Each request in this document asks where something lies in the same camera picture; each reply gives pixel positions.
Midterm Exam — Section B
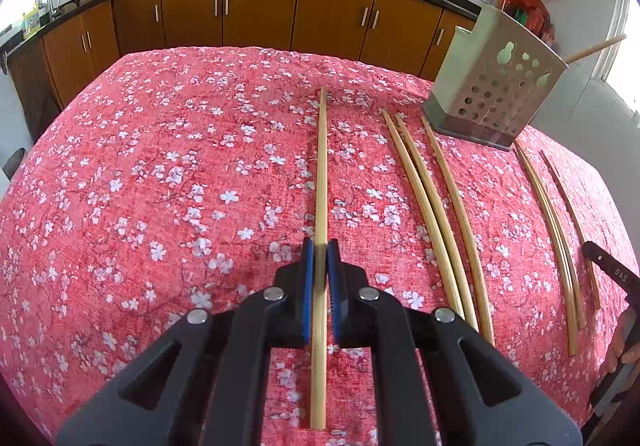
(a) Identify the red bag of packets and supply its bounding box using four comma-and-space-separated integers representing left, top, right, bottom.
502, 0, 556, 44

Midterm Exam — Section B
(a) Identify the yellow dish soap bottle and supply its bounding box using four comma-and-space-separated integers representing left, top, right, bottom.
22, 9, 42, 38

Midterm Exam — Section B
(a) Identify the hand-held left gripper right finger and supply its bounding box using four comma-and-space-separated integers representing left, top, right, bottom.
327, 240, 584, 446

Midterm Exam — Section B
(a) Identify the perforated pale green chopstick holder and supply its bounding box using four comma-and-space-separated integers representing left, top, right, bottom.
421, 5, 570, 152

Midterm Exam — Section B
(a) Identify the row of wooden base cabinets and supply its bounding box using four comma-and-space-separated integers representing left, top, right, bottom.
7, 0, 481, 137

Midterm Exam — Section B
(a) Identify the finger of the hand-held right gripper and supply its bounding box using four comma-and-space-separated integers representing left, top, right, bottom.
581, 240, 609, 273

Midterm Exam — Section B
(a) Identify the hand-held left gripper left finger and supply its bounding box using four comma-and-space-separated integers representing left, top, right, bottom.
55, 237, 315, 446

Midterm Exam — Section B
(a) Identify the person's right hand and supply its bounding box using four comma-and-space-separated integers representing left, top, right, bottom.
604, 321, 640, 399

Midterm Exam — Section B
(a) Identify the large bright window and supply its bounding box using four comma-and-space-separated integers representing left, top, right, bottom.
600, 0, 640, 114

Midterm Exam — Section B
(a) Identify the red floral tablecloth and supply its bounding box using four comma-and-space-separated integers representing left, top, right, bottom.
0, 45, 623, 446

